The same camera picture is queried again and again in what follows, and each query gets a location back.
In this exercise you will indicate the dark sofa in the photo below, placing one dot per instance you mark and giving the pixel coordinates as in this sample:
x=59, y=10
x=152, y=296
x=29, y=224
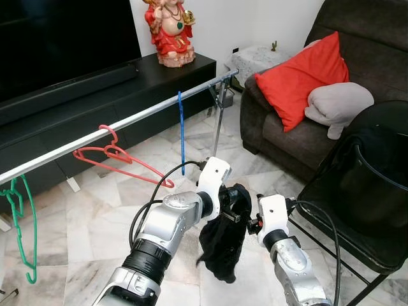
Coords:
x=376, y=38

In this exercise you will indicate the black plastic bucket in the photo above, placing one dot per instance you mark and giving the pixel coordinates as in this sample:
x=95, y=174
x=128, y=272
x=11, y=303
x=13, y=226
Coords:
x=382, y=172

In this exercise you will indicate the black television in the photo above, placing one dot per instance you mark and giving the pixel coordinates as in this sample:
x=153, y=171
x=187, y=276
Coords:
x=64, y=38

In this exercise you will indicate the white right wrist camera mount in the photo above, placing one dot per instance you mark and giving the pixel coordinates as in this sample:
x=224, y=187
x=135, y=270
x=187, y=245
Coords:
x=273, y=213

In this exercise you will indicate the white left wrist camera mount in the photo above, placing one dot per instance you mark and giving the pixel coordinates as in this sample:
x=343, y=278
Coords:
x=213, y=178

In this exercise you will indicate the black soundbar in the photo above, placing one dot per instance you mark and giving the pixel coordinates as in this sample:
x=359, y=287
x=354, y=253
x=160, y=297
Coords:
x=64, y=95

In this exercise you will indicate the navy shirt white print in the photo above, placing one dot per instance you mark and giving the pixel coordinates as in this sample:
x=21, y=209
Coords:
x=223, y=255

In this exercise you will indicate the black TV cabinet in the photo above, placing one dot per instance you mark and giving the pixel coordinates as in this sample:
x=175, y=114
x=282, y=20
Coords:
x=159, y=83

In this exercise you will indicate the small brass figurine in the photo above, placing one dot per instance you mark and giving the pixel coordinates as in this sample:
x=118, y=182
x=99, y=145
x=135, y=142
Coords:
x=275, y=46

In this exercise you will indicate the blue plastic hanger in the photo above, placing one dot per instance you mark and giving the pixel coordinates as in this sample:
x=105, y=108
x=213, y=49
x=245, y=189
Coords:
x=182, y=127

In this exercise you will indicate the grey plush cushion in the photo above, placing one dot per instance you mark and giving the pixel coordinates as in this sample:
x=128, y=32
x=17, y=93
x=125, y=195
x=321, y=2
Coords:
x=338, y=102

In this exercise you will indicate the black folding chair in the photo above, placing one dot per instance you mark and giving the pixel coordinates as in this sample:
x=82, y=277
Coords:
x=357, y=242

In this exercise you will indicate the red laughing Buddha statue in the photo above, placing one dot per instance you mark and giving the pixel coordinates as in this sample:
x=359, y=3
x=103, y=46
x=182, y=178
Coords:
x=171, y=38

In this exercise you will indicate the green plastic hanger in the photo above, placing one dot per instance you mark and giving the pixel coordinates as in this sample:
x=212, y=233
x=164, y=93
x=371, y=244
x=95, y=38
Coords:
x=34, y=233

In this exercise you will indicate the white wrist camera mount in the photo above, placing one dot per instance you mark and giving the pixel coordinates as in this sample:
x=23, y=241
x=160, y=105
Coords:
x=213, y=178
x=273, y=213

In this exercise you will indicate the grey power strip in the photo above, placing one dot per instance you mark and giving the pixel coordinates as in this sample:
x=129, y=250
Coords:
x=224, y=97

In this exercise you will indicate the red plastic hanger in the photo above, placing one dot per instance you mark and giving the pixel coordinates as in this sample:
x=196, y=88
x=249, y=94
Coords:
x=116, y=153

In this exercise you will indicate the red cushion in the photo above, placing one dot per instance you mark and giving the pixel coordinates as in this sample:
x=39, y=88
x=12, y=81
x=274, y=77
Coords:
x=299, y=76

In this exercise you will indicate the lace covered side table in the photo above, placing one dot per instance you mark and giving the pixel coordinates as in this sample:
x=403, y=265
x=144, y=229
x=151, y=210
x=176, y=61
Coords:
x=255, y=60

